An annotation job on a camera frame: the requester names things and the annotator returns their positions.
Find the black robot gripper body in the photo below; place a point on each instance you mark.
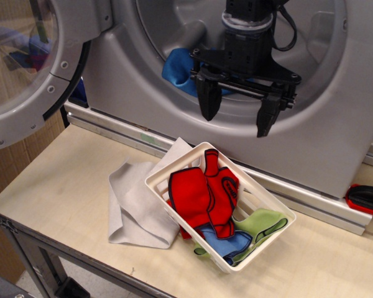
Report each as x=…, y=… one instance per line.
x=245, y=65

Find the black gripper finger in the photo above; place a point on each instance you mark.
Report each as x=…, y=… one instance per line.
x=267, y=114
x=208, y=92

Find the bright blue cloth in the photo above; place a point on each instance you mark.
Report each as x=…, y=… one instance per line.
x=176, y=70

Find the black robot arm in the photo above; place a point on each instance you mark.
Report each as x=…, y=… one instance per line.
x=240, y=13

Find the grey toy washing machine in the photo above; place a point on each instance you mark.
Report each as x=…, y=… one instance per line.
x=319, y=143

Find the red garment with dark trim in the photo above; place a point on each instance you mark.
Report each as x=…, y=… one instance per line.
x=205, y=196

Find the light green garment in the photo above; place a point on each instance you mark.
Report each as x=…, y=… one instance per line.
x=260, y=225

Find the red and black tool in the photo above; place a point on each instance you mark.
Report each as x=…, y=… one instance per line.
x=360, y=197

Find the grey felt cloth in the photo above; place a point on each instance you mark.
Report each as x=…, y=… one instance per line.
x=136, y=216

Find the blue garment in basket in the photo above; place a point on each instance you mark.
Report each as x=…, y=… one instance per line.
x=227, y=248

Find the transparent grey-rimmed washer door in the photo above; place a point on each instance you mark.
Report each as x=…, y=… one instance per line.
x=44, y=47

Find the black caster foot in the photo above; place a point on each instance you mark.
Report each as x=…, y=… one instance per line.
x=71, y=289

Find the aluminium table frame leg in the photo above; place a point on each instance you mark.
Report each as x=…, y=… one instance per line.
x=44, y=267

